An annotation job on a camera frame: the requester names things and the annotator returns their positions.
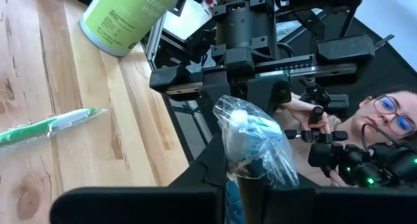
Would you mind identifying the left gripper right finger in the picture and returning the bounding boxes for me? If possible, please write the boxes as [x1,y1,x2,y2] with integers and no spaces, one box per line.
[237,167,417,224]

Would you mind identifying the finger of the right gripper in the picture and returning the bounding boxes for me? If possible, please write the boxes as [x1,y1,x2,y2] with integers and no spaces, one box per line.
[197,82,234,137]
[246,75,293,117]

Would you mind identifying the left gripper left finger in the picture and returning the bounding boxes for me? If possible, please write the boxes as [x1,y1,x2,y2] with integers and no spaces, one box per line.
[50,134,228,224]

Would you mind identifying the blue white toothbrush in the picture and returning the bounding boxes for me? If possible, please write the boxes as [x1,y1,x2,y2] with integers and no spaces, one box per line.
[212,94,300,224]

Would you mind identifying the green white toothbrush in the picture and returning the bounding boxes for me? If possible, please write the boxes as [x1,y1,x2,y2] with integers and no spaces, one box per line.
[0,106,108,153]

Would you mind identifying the person's hand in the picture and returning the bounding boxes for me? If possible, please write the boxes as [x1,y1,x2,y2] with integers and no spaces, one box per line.
[283,98,332,133]

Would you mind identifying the person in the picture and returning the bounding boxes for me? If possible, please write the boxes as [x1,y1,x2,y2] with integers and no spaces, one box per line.
[273,87,417,189]

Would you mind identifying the green disinfecting wipes canister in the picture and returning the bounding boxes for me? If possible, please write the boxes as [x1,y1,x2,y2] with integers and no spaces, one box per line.
[79,0,185,58]

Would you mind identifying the black aluminium table frame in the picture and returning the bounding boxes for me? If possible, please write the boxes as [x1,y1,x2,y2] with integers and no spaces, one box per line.
[148,38,229,163]

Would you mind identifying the silver metal bracket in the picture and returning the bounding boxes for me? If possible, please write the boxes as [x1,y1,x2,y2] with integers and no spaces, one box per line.
[143,8,172,64]

